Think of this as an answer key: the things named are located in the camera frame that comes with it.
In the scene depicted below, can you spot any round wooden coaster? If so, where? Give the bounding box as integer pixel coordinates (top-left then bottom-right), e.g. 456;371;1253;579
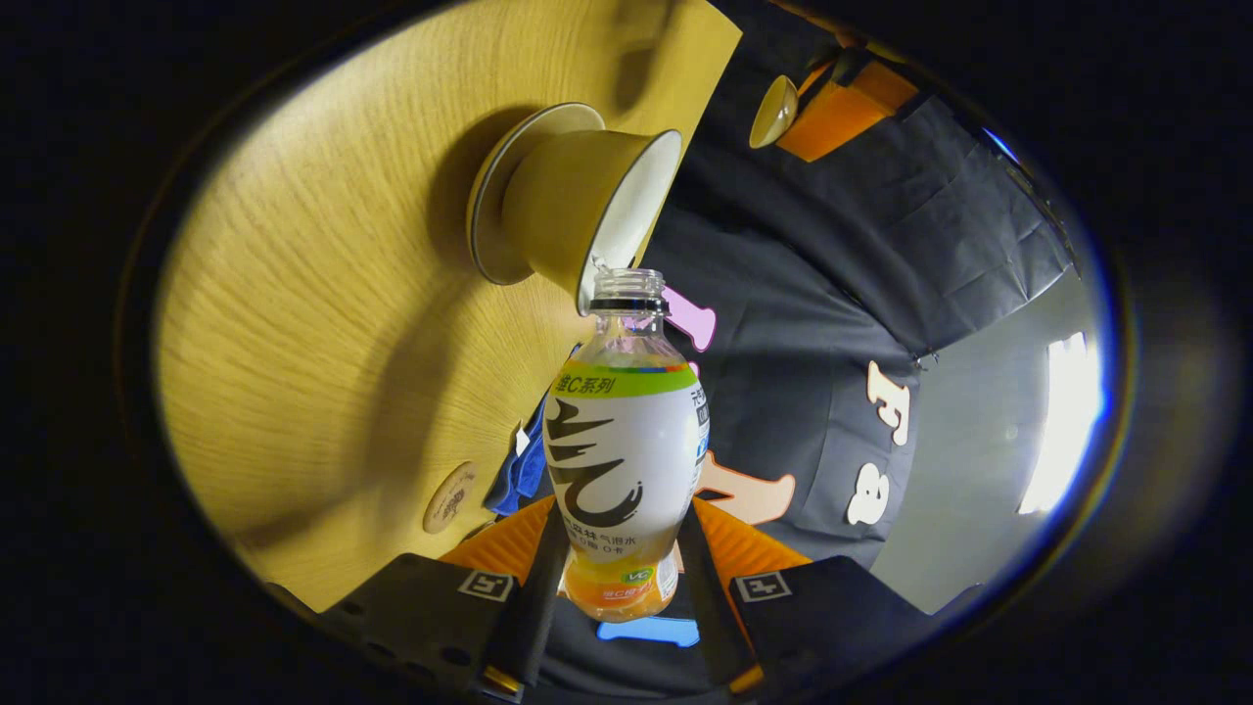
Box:
423;462;479;535

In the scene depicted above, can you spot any yellow teacup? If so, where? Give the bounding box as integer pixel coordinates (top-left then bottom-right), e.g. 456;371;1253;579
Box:
501;129;683;316

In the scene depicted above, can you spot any yellow teacup lid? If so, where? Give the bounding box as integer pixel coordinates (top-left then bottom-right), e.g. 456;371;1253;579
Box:
749;74;799;150

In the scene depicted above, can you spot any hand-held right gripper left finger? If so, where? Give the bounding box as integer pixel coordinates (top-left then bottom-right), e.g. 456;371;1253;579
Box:
313;494;571;701

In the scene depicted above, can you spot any water bottle with white label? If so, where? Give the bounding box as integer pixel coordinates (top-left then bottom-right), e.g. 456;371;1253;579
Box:
541;267;711;624

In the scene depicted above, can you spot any black backdrop cloth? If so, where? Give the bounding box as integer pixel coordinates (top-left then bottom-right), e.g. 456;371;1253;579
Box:
485;0;1078;698

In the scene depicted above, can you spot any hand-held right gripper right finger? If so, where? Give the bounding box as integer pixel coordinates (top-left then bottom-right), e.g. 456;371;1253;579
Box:
675;496;939;698

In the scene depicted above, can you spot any blue towel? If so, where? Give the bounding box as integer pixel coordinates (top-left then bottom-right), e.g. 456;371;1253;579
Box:
483;387;554;518

